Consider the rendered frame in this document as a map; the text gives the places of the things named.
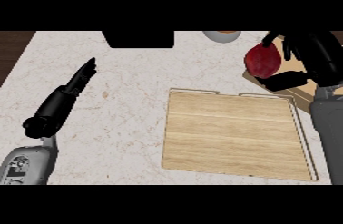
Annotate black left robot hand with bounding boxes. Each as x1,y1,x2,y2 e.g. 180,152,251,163
20,56,97,140

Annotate pale wooden tray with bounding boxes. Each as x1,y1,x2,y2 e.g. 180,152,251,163
161,87,321,182

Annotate grey bowl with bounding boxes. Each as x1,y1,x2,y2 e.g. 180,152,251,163
201,31,242,44

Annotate red pear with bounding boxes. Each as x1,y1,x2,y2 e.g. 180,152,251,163
244,42,282,80

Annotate black appliance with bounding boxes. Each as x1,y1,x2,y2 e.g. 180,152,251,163
100,31,176,49

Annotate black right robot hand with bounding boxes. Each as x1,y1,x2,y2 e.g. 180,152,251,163
253,31,343,93

